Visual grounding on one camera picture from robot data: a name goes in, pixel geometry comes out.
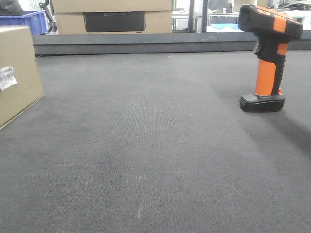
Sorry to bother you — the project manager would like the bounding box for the large brown Ecoflow carton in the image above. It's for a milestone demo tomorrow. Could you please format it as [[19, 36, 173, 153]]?
[[53, 0, 172, 35]]

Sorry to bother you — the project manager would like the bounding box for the small brown cardboard package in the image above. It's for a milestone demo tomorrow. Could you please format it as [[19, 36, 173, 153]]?
[[0, 26, 44, 128]]

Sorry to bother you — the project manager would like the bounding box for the orange black barcode scanner gun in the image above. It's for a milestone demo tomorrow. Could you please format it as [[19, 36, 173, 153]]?
[[238, 4, 303, 112]]

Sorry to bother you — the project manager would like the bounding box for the blue plastic bin on table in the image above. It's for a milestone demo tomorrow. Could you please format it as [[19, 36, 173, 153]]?
[[0, 10, 48, 35]]

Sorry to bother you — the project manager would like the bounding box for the black backpack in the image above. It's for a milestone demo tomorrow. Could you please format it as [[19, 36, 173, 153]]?
[[0, 0, 25, 16]]

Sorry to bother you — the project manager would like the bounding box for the blue tray background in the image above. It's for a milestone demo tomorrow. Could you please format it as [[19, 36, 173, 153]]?
[[211, 23, 240, 32]]

